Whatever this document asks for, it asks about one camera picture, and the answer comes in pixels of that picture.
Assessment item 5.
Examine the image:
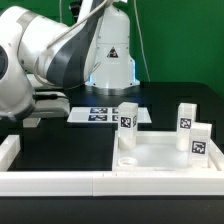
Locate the white square tabletop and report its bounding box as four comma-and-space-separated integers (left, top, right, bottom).
112, 131, 224, 172

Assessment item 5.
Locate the white U-shaped fence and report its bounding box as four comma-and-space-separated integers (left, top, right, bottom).
0, 135, 224, 196

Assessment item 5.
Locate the white marker base plate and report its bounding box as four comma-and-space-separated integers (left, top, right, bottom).
67, 106, 153, 125

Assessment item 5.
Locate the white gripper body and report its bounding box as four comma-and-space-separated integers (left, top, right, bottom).
31, 91, 70, 118

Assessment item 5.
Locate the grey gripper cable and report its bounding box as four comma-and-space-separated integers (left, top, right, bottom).
33, 0, 151, 89

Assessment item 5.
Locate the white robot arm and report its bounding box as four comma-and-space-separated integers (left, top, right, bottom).
0, 0, 139, 120

